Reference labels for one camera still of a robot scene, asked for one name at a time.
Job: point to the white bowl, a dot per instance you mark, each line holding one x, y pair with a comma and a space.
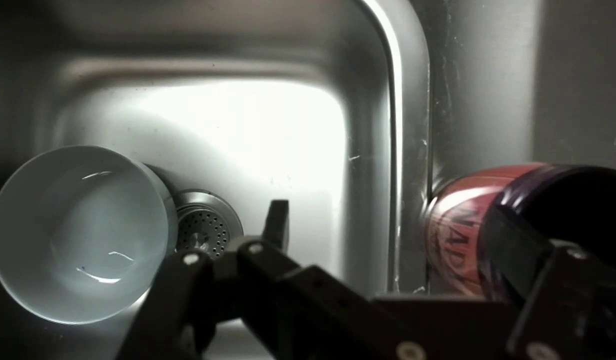
83, 232

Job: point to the sink drain strainer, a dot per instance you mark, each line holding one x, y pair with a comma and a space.
204, 223

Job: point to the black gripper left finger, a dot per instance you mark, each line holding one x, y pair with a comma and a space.
276, 223

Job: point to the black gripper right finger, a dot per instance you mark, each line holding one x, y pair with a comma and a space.
510, 255

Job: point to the stainless steel sink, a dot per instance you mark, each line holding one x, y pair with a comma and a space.
352, 111

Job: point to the brown mug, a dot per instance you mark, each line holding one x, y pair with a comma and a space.
573, 207

